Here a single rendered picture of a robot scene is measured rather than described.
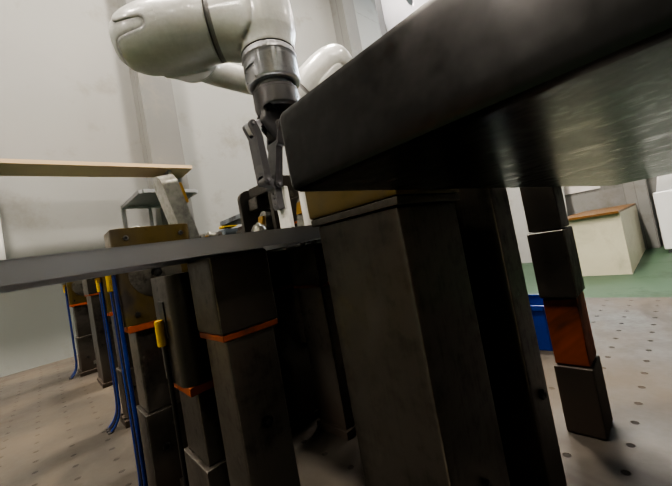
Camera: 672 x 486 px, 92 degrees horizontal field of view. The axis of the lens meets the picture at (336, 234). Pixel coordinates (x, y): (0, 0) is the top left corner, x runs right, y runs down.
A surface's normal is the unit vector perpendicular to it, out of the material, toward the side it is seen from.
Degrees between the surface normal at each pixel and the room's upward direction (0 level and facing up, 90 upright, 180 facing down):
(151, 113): 90
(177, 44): 140
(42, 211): 90
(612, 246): 90
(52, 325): 90
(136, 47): 130
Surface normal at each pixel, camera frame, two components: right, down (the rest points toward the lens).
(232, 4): -0.04, 0.00
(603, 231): -0.73, 0.11
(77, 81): 0.66, -0.15
